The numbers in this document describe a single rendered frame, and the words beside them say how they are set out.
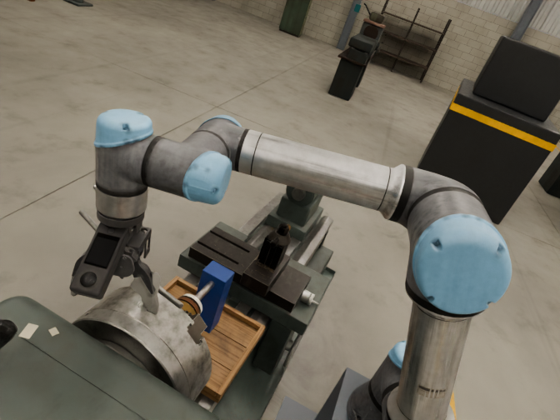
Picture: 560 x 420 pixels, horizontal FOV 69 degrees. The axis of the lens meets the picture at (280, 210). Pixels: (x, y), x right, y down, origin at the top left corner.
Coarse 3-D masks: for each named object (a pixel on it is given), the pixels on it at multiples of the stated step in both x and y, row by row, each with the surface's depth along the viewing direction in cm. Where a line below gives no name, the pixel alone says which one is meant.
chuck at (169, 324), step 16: (128, 288) 92; (96, 304) 91; (112, 304) 86; (128, 304) 86; (160, 304) 88; (144, 320) 83; (160, 320) 85; (176, 320) 87; (160, 336) 82; (176, 336) 85; (176, 352) 83; (192, 352) 86; (208, 352) 91; (192, 368) 86; (208, 368) 92; (192, 384) 86; (192, 400) 88
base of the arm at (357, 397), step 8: (368, 384) 94; (352, 392) 98; (360, 392) 95; (368, 392) 92; (352, 400) 95; (360, 400) 93; (368, 400) 91; (376, 400) 89; (352, 408) 94; (360, 408) 92; (368, 408) 91; (376, 408) 89; (352, 416) 93; (360, 416) 93; (368, 416) 90; (376, 416) 89
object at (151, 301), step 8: (152, 272) 74; (136, 280) 68; (152, 280) 73; (160, 280) 75; (136, 288) 69; (144, 288) 69; (144, 296) 70; (152, 296) 70; (152, 304) 71; (152, 312) 72
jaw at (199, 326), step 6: (186, 312) 101; (192, 318) 93; (198, 318) 93; (192, 324) 90; (198, 324) 93; (204, 324) 94; (192, 330) 89; (198, 330) 92; (192, 336) 89; (198, 336) 90; (198, 342) 89
